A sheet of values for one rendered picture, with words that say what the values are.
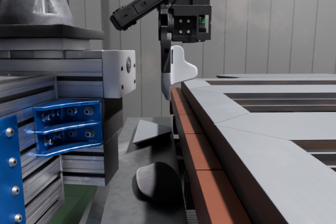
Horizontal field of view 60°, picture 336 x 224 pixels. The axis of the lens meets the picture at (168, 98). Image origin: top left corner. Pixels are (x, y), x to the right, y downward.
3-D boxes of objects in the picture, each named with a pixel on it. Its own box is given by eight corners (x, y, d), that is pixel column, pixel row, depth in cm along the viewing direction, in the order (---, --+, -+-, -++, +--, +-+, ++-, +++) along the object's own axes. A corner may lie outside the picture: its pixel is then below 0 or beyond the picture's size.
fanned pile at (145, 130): (169, 122, 127) (169, 113, 126) (173, 154, 88) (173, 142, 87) (140, 122, 126) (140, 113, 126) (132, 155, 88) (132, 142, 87)
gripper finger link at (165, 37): (171, 73, 44) (171, 14, 43) (161, 73, 44) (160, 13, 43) (170, 71, 49) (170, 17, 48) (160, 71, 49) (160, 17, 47)
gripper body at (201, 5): (211, 44, 44) (213, -40, 42) (154, 44, 44) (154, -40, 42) (203, 45, 52) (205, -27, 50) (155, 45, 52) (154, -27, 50)
